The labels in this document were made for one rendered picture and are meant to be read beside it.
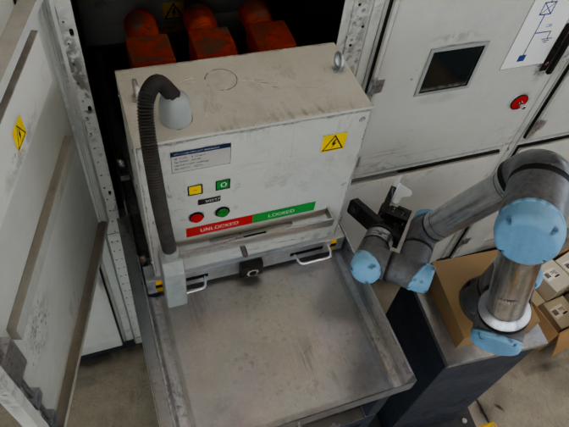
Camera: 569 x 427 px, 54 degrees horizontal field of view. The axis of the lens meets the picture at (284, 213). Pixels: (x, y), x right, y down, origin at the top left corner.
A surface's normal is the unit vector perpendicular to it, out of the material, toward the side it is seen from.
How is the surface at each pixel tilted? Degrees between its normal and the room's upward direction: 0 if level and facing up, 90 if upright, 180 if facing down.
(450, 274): 4
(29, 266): 0
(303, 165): 90
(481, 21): 90
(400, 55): 90
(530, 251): 87
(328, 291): 0
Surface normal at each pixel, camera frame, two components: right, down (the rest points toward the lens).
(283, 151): 0.33, 0.77
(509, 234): -0.41, 0.66
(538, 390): 0.10, -0.60
